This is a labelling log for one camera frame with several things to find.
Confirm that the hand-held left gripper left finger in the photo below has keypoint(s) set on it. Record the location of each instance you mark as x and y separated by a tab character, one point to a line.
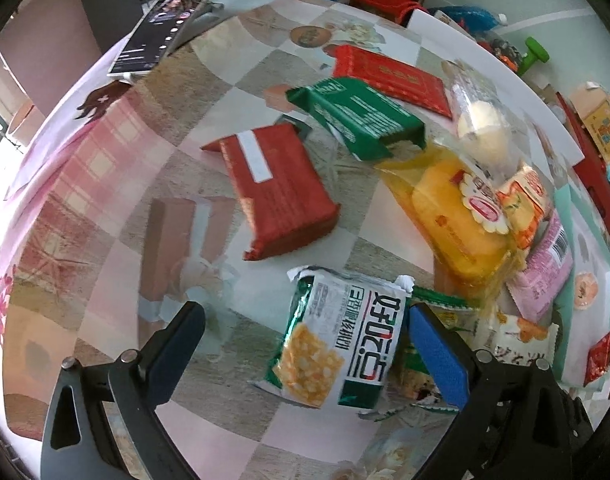
170	360

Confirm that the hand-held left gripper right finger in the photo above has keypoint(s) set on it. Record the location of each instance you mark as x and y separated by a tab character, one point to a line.
437	355

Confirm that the white green corn snack packet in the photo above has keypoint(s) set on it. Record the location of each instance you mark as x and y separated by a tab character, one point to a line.
335	340

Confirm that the teal box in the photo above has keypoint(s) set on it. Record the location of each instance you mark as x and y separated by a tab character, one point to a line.
580	245

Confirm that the green printed snack packet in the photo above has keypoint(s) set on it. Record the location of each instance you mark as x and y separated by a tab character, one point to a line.
410	376

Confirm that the cream packet with orange circles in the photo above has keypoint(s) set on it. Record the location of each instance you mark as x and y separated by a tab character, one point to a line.
520	335

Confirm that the yellow cake packet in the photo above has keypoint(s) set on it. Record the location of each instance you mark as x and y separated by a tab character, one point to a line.
450	220

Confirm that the pink snack packet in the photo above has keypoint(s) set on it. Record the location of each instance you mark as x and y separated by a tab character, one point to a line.
545	270

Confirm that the small red packet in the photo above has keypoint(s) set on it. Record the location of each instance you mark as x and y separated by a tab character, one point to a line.
599	360

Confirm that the orange white snack packet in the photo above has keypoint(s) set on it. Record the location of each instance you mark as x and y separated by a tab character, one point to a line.
527	200

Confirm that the brown-red packet with white stripe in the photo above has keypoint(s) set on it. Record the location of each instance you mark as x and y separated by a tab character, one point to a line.
280	190

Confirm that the clear bag with bun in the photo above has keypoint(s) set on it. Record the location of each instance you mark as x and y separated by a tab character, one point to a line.
480	120

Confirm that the long red box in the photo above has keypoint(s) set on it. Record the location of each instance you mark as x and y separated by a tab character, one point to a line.
592	170

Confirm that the small yellow carton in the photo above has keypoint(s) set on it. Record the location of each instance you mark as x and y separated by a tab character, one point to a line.
605	130

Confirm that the flat red packet gold print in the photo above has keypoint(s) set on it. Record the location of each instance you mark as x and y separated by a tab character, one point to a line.
390	77

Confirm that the pile of colourful toys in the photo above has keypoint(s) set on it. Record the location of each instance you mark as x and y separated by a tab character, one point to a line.
502	50

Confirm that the smartphone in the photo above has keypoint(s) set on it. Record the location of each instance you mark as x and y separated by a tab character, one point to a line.
165	20

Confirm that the blue bottle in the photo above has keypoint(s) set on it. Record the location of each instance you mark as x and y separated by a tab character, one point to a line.
470	16

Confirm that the grey phone stand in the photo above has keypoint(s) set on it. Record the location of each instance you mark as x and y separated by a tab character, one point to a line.
200	17

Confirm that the dark cabinet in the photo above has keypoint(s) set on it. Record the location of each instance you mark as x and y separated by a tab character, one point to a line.
110	0

